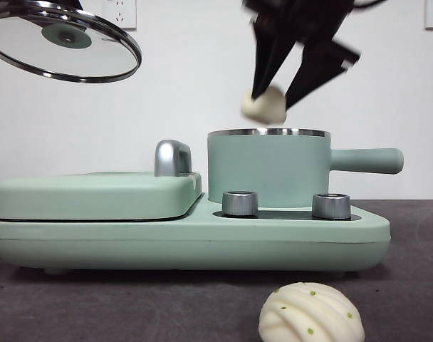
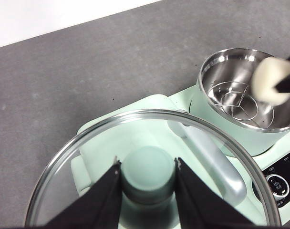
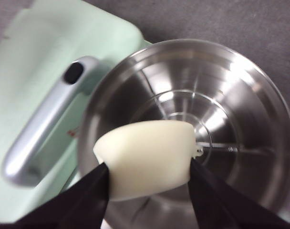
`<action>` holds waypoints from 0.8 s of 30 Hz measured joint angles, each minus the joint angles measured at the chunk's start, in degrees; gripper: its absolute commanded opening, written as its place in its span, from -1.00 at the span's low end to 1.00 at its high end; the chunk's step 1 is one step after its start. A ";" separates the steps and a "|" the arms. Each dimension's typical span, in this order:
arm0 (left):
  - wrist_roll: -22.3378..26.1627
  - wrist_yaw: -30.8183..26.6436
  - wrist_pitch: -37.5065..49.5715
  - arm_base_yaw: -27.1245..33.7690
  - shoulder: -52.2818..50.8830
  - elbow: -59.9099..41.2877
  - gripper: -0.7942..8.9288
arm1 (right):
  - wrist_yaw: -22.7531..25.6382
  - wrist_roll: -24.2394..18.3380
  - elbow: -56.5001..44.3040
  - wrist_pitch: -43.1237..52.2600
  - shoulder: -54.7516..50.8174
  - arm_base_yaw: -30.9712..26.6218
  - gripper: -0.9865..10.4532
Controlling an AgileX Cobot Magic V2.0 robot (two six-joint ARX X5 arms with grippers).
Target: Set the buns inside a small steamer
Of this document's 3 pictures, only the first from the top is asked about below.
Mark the ridged white bun green dots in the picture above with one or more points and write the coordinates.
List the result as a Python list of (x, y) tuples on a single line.
[(309, 317)]

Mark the smooth white steamed bun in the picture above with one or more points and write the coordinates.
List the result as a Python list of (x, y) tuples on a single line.
[(264, 110)]

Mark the black control panel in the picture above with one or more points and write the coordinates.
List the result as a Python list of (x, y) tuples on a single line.
[(284, 215)]

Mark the mint green griddle cover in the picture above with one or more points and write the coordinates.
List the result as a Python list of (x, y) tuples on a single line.
[(95, 196)]

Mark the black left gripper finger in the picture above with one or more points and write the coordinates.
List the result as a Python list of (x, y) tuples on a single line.
[(75, 3)]

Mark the glass lid with green knob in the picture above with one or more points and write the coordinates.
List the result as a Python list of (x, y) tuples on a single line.
[(65, 37)]

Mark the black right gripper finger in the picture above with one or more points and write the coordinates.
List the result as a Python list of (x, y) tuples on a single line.
[(319, 67), (268, 60)]

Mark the silver control knob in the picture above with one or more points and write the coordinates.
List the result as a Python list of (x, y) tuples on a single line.
[(239, 203), (331, 206)]

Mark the mint green breakfast machine base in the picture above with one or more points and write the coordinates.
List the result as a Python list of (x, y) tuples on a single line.
[(202, 246)]

